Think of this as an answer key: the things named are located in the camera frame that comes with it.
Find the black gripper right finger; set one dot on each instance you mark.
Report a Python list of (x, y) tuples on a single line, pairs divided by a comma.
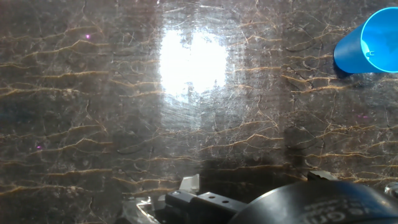
[(320, 175)]

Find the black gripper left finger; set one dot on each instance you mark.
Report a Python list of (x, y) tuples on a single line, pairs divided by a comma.
[(205, 205)]

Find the blue plastic cup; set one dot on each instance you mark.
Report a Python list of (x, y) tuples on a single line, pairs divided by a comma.
[(373, 40)]

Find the dark marble pattern mat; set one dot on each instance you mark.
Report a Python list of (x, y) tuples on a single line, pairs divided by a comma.
[(93, 109)]

